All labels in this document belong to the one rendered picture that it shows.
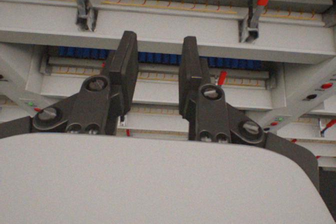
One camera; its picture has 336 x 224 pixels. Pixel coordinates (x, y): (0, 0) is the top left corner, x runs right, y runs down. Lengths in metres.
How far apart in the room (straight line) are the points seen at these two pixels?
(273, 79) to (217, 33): 0.25
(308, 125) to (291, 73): 0.37
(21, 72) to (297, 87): 0.61
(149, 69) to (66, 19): 0.21
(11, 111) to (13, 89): 0.26
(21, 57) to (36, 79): 0.07
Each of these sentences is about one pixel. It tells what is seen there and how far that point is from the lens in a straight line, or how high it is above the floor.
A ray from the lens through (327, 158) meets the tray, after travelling 1.40.
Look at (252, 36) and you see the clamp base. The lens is 0.35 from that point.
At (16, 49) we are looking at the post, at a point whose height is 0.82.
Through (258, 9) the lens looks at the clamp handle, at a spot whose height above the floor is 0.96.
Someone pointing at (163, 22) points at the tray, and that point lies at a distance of 0.34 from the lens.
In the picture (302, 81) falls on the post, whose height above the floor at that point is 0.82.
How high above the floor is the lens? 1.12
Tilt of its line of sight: 59 degrees down
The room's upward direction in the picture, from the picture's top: 7 degrees clockwise
